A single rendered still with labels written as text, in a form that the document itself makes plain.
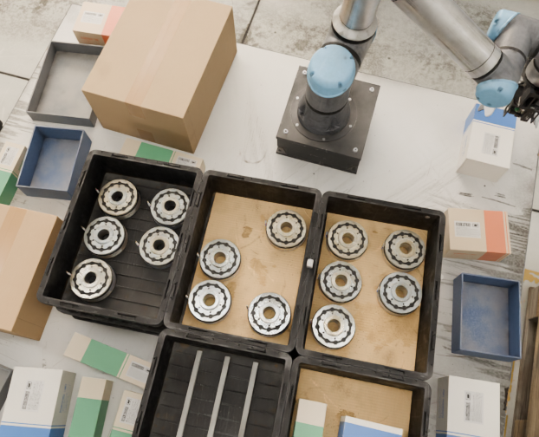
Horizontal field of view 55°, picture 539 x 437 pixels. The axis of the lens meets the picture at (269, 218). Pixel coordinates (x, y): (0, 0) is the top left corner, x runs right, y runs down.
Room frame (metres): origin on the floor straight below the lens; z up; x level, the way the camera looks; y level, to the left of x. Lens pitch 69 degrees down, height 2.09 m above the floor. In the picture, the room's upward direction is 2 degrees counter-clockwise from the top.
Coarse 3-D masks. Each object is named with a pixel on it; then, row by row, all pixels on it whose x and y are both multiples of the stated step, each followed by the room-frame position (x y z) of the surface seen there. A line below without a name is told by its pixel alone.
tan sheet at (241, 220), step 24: (216, 192) 0.57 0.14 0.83; (216, 216) 0.50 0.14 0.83; (240, 216) 0.50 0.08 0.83; (264, 216) 0.50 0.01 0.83; (240, 240) 0.43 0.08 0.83; (264, 240) 0.43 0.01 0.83; (264, 264) 0.36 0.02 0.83; (288, 264) 0.36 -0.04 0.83; (192, 288) 0.31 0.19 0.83; (240, 288) 0.31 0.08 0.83; (264, 288) 0.30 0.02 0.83; (288, 288) 0.30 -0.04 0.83; (240, 312) 0.25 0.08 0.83; (264, 312) 0.24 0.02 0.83; (264, 336) 0.19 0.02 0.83; (288, 336) 0.18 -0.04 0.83
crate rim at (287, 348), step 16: (208, 176) 0.57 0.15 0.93; (224, 176) 0.56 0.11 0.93; (240, 176) 0.57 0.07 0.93; (320, 192) 0.51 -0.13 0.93; (192, 224) 0.44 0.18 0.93; (176, 272) 0.32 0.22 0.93; (304, 272) 0.32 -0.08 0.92; (176, 288) 0.29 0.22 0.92; (304, 288) 0.28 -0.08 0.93; (224, 336) 0.17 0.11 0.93; (240, 336) 0.17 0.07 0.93; (288, 352) 0.14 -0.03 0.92
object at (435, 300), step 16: (336, 192) 0.51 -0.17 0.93; (320, 208) 0.47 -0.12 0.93; (400, 208) 0.47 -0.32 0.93; (416, 208) 0.47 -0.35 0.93; (320, 224) 0.43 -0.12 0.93; (320, 240) 0.39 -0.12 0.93; (304, 304) 0.24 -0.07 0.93; (432, 304) 0.23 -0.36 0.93; (304, 320) 0.21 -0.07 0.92; (432, 320) 0.20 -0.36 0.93; (432, 336) 0.16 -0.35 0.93; (304, 352) 0.14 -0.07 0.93; (320, 352) 0.13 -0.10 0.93; (432, 352) 0.13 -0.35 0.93; (368, 368) 0.10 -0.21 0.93; (384, 368) 0.10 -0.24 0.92; (432, 368) 0.10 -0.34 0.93
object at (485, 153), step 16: (480, 112) 0.82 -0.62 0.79; (496, 112) 0.82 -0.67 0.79; (464, 128) 0.81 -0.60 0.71; (480, 128) 0.76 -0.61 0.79; (496, 128) 0.76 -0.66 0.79; (512, 128) 0.76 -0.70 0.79; (464, 144) 0.74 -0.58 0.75; (480, 144) 0.71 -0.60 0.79; (496, 144) 0.71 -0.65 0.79; (512, 144) 0.71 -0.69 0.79; (464, 160) 0.67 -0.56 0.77; (480, 160) 0.66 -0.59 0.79; (496, 160) 0.66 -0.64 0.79; (480, 176) 0.65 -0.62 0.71; (496, 176) 0.64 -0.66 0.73
